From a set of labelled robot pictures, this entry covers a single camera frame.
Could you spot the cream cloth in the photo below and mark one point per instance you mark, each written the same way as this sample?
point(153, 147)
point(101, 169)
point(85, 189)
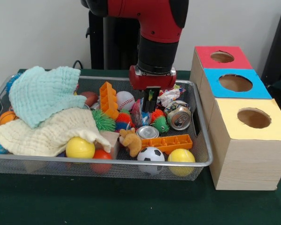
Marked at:
point(44, 136)

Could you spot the orange plastic tray block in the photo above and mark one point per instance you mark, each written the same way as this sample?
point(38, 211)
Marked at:
point(107, 100)

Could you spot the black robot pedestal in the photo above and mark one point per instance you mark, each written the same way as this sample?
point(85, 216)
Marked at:
point(117, 42)

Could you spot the wooden three-hole box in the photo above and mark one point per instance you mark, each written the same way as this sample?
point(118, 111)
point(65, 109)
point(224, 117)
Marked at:
point(248, 164)

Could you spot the silver mesh bin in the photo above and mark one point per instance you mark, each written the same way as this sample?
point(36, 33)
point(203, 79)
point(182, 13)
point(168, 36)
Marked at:
point(49, 167)

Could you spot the black office chair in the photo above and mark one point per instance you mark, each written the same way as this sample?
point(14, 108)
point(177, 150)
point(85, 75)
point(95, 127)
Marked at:
point(278, 47)

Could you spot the orange toy brick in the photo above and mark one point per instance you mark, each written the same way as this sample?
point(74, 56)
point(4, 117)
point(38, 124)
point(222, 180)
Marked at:
point(168, 143)

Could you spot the yellow-haired toy figure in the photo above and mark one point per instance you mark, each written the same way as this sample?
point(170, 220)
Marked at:
point(131, 143)

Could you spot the yellow plastic ball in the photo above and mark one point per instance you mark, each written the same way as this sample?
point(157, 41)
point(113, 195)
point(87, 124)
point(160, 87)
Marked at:
point(79, 148)
point(181, 157)

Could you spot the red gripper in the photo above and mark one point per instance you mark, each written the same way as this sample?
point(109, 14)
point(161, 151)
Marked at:
point(152, 82)

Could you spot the mint green cloth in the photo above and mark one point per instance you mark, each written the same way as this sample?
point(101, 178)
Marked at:
point(44, 93)

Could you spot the small tin can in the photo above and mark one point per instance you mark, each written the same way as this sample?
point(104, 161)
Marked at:
point(179, 116)

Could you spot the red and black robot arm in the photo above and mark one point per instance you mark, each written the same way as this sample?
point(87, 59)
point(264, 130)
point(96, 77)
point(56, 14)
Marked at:
point(154, 28)

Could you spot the white toy baseball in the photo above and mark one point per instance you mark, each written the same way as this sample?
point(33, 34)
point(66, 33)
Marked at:
point(125, 100)

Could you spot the small soccer ball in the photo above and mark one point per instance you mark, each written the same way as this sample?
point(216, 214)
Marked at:
point(151, 154)

